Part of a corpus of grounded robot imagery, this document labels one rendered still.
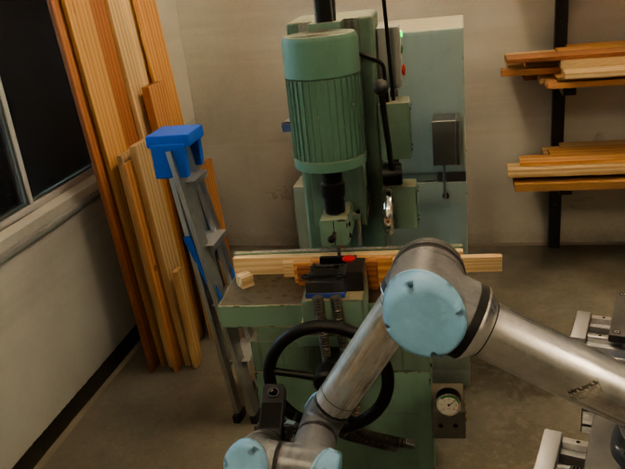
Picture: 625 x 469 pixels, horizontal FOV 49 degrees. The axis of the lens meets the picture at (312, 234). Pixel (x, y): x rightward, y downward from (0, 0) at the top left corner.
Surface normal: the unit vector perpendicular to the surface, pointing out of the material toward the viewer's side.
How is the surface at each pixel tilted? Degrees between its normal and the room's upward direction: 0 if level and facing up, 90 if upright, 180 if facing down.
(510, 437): 0
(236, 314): 90
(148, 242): 87
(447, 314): 87
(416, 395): 90
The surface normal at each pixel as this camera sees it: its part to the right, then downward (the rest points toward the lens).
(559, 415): -0.10, -0.93
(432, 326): -0.33, 0.32
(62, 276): 0.97, -0.01
